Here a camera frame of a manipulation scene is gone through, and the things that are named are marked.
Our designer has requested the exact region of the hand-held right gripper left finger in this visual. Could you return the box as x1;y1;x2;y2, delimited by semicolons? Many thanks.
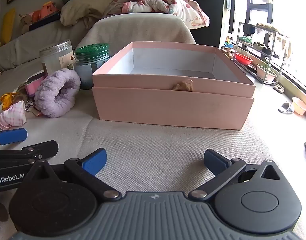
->
25;148;121;202

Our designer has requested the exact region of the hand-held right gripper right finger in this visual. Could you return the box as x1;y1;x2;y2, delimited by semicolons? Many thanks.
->
188;149;281;201

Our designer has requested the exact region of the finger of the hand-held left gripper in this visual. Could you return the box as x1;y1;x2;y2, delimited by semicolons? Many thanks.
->
0;128;28;147
0;140;59;166

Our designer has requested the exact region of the pink cardboard box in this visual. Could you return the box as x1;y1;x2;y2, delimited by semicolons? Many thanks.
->
92;41;256;130

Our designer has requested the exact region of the pink checked cloth pouch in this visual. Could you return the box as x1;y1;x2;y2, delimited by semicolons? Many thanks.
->
0;100;27;131

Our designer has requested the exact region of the key bunch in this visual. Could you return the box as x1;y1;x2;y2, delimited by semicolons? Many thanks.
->
24;99;42;116

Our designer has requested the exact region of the purple fluffy headband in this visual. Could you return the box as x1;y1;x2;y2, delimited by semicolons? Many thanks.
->
34;69;81;118

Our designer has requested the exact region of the clear plastic jar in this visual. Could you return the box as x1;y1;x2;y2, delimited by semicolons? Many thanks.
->
39;39;76;77

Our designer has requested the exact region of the rectangular planter box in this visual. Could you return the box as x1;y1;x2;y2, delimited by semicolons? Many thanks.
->
256;65;277;82

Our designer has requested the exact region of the green lid glass jar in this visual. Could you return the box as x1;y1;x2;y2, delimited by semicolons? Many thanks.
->
74;43;111;90

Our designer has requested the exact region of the pink plastic bowl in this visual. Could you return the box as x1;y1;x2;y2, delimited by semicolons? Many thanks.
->
292;97;306;115

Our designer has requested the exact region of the red plastic basin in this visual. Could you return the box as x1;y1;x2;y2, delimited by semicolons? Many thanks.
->
234;53;254;65

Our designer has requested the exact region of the yellow pillow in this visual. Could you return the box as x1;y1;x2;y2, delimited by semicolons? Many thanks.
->
0;8;16;46

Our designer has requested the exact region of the dark flat board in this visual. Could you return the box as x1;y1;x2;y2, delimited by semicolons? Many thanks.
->
29;11;61;32

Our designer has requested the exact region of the metal shoe rack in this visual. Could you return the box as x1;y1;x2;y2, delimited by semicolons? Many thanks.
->
233;21;292;85

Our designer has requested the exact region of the orange plastic toy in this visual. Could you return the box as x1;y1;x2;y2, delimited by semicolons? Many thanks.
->
30;2;59;23

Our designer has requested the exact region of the grey covered sofa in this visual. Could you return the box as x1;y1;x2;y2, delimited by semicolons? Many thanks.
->
0;13;197;73

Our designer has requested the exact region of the beige pillow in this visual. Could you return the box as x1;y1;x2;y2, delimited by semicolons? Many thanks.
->
60;0;118;28

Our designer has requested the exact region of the floral printed blanket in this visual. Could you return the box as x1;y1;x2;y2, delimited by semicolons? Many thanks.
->
103;0;210;30

